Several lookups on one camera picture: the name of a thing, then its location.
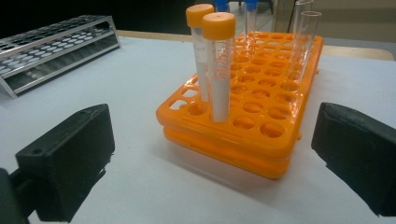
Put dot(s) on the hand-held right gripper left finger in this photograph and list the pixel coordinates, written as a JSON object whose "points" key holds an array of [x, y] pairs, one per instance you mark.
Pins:
{"points": [[71, 168]]}

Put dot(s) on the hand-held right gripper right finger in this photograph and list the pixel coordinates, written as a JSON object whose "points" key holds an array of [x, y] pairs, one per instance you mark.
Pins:
{"points": [[361, 155]]}

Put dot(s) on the orange plastic test tube rack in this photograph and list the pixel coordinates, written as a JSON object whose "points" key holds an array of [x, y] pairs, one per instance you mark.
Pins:
{"points": [[261, 137]]}

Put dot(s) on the silver metal test tube rack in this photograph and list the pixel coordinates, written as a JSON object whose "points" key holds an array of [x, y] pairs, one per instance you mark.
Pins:
{"points": [[46, 67]]}

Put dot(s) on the clear glass test tube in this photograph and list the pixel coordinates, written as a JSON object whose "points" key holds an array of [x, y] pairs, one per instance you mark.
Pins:
{"points": [[300, 12], [306, 46]]}

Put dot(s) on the orange-capped test tube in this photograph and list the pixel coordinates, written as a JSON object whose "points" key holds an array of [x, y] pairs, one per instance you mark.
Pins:
{"points": [[198, 18], [219, 93]]}

